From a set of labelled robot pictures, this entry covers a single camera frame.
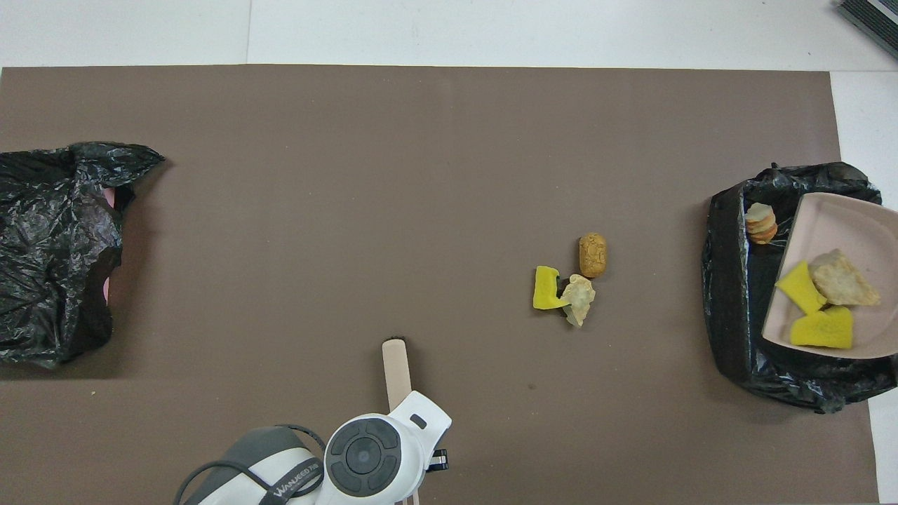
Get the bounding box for tan bread slice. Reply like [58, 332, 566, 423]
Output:
[809, 249, 881, 307]

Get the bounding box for large yellow sponge piece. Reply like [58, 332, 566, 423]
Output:
[790, 305, 855, 349]

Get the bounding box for yellow sponge with green pad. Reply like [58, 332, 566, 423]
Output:
[532, 265, 570, 311]

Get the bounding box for round tan bread bun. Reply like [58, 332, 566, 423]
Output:
[745, 202, 778, 245]

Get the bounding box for small yellow sponge piece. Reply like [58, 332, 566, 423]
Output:
[775, 260, 829, 314]

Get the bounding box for brown fried croquette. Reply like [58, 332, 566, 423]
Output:
[579, 232, 608, 278]

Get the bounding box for beige hand brush black bristles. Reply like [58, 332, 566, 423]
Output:
[382, 339, 422, 505]

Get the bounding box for beige plastic dustpan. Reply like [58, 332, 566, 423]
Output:
[761, 192, 898, 359]

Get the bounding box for dark ribbed floor mat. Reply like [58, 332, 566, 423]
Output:
[838, 0, 898, 60]

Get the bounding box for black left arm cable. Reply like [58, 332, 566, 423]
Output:
[174, 423, 327, 505]

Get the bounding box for pink bin with black bag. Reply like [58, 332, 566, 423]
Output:
[0, 142, 166, 370]

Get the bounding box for brown table mat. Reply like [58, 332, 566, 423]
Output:
[0, 65, 880, 505]

